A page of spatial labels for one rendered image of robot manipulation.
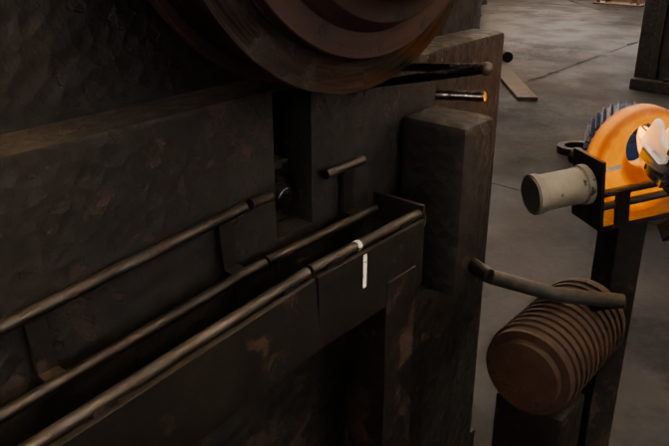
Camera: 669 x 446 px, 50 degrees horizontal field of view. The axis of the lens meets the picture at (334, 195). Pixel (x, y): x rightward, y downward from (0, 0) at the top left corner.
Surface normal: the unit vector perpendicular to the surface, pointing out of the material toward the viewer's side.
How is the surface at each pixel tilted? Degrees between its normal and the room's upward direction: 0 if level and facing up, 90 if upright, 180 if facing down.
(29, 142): 0
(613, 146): 90
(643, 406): 0
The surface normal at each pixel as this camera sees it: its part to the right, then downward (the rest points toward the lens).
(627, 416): 0.00, -0.93
